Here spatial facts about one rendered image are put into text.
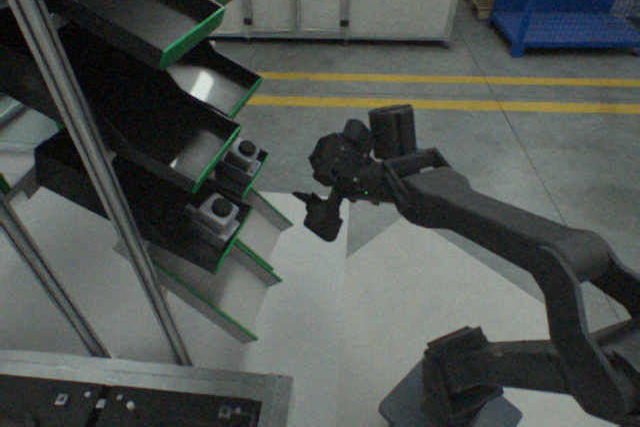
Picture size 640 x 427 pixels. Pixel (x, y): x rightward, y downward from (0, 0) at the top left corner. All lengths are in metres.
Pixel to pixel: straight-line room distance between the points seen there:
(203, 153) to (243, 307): 0.35
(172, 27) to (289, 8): 3.88
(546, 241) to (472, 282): 0.72
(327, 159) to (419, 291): 0.56
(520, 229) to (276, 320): 0.68
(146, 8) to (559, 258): 0.46
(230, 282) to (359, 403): 0.34
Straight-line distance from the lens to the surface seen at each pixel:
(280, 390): 0.79
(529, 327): 1.07
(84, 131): 0.52
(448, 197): 0.46
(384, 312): 0.99
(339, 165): 0.56
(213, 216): 0.62
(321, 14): 4.36
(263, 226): 0.93
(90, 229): 1.29
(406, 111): 0.52
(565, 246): 0.37
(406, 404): 0.69
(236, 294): 0.81
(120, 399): 0.84
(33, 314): 1.16
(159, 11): 0.53
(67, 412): 0.87
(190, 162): 0.56
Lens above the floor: 1.69
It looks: 41 degrees down
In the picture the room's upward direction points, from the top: straight up
